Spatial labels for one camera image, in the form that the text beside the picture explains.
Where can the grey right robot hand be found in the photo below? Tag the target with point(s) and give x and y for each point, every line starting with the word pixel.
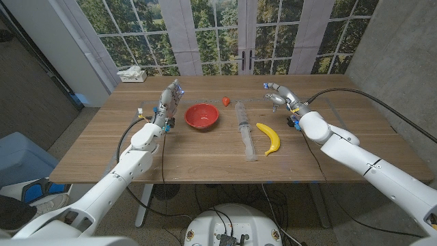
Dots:
pixel 290 97

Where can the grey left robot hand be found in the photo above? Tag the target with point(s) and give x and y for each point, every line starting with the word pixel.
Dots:
pixel 167 104

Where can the large clear plastic syringe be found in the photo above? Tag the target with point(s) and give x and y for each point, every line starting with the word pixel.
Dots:
pixel 245 130

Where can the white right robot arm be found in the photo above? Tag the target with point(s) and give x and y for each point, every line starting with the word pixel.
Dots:
pixel 375 171

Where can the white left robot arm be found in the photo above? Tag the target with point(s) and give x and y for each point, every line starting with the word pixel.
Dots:
pixel 112 181

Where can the red bowl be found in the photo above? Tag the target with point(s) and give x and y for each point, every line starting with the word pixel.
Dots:
pixel 201 116

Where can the yellow toy banana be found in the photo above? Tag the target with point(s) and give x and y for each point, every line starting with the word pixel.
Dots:
pixel 272 136

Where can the red toy strawberry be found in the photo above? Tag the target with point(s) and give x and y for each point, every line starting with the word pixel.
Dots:
pixel 226 101

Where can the white box with tissue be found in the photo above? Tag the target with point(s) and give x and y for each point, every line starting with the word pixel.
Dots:
pixel 134 77

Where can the wooden table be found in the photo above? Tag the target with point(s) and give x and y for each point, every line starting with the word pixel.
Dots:
pixel 218 160

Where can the printed window backdrop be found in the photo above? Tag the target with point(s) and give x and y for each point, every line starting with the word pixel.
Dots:
pixel 211 41

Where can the black round fan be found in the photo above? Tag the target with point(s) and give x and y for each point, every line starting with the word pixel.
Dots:
pixel 166 191

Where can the white table leg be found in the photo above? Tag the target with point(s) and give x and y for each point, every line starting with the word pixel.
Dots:
pixel 143 205

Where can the grey table leg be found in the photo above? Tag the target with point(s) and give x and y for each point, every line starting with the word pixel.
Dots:
pixel 321 208

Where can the white robot torso base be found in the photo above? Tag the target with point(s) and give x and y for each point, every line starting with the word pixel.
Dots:
pixel 235 222

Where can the dark brown door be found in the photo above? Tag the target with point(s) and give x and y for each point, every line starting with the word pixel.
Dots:
pixel 30 102

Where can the grey sneaker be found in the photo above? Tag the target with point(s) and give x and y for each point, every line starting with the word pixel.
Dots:
pixel 54 203

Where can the blue-grey plastic bin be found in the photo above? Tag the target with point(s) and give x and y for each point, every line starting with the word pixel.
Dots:
pixel 24 157

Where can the black and blue pad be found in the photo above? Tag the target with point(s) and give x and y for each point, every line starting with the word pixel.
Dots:
pixel 37 191

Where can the white robot chest edge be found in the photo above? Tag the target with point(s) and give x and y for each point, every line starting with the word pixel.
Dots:
pixel 68 242

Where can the black trouser leg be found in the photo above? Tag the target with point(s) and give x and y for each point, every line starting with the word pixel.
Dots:
pixel 15 213

